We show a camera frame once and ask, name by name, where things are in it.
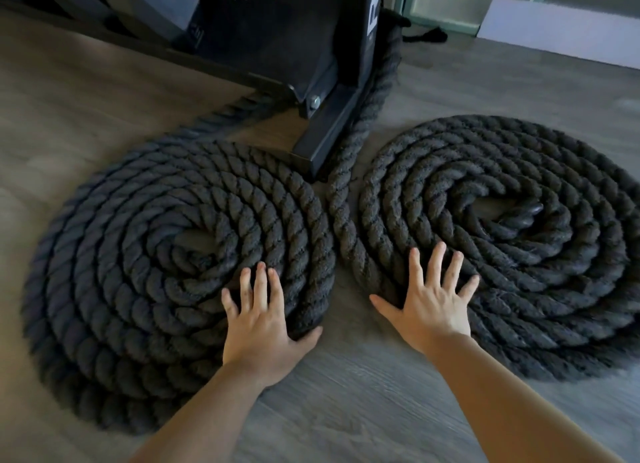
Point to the person's left hand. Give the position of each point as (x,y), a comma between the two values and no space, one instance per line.
(260,337)

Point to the person's right hand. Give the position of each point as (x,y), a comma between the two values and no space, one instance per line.
(432,315)

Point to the person's left forearm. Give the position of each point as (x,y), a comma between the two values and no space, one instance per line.
(200,422)

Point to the person's right forearm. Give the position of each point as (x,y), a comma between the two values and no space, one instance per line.
(520,412)

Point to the black metal rack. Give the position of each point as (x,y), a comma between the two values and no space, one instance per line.
(325,132)

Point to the large black hex dumbbell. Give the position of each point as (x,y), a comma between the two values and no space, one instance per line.
(280,32)

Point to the pale flat board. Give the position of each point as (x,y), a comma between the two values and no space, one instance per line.
(560,32)

